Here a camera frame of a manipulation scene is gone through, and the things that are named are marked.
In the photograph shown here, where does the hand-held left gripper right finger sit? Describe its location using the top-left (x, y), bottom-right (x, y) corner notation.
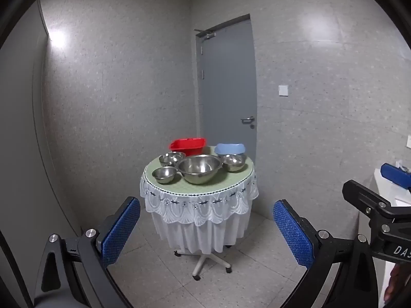
top-left (273, 199), bottom-right (381, 308)

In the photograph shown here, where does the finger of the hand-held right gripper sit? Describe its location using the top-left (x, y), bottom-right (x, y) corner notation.
top-left (380, 163), bottom-right (411, 190)
top-left (342, 180), bottom-right (411, 223)

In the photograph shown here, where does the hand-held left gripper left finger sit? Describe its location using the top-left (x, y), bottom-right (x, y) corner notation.
top-left (34, 196), bottom-right (141, 308)

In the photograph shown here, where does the small steel bowl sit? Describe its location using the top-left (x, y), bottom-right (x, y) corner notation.
top-left (221, 154), bottom-right (247, 172)
top-left (152, 167), bottom-right (178, 184)
top-left (159, 152), bottom-right (187, 167)

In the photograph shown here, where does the large steel bowl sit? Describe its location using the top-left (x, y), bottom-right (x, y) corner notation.
top-left (176, 155), bottom-right (223, 185)

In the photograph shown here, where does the blue plastic basin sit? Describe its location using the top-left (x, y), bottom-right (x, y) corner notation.
top-left (214, 143), bottom-right (246, 157)

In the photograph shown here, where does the red plastic basin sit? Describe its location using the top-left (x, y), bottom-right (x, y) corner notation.
top-left (170, 138), bottom-right (207, 155)

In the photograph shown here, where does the person's right hand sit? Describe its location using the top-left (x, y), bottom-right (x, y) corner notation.
top-left (384, 263), bottom-right (402, 303)

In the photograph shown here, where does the round table with lace cloth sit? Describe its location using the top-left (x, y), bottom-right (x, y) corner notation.
top-left (139, 154), bottom-right (259, 254)

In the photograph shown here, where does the white swivel table base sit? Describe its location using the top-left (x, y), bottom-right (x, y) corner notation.
top-left (173, 245), bottom-right (232, 280)

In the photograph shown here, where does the grey door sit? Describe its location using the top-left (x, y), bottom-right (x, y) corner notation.
top-left (194, 14), bottom-right (259, 167)

